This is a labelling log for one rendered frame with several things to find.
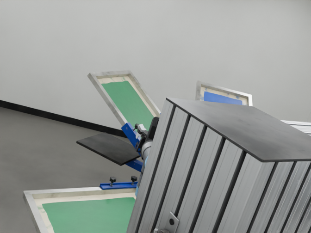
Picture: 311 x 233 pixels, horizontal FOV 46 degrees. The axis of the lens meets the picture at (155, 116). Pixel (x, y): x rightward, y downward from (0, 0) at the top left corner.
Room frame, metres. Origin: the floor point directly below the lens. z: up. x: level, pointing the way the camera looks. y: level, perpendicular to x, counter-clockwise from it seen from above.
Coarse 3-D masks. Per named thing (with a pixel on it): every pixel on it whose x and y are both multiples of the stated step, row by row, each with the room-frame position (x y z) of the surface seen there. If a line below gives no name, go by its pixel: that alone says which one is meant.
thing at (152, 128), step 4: (156, 116) 1.40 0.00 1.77; (152, 120) 1.40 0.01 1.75; (156, 120) 1.39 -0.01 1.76; (152, 124) 1.38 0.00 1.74; (156, 124) 1.39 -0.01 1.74; (152, 128) 1.38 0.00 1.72; (148, 132) 1.38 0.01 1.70; (152, 132) 1.37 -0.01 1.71; (148, 136) 1.36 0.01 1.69; (152, 136) 1.36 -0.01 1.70; (148, 140) 1.35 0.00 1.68
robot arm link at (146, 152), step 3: (147, 147) 1.27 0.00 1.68; (150, 147) 1.26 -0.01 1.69; (144, 150) 1.27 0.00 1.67; (147, 150) 1.25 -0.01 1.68; (144, 153) 1.25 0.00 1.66; (147, 153) 1.23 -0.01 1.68; (144, 156) 1.23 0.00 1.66; (147, 156) 1.21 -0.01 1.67; (144, 159) 1.22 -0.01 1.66; (144, 162) 1.21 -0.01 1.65; (144, 165) 1.21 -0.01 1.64; (144, 168) 1.20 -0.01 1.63
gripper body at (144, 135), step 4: (144, 132) 1.40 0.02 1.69; (144, 136) 1.38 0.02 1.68; (140, 140) 1.39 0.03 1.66; (144, 140) 1.38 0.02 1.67; (152, 140) 1.33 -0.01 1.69; (136, 144) 1.42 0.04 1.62; (140, 144) 1.38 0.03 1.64; (136, 148) 1.40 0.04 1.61; (140, 148) 1.38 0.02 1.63; (140, 152) 1.38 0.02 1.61
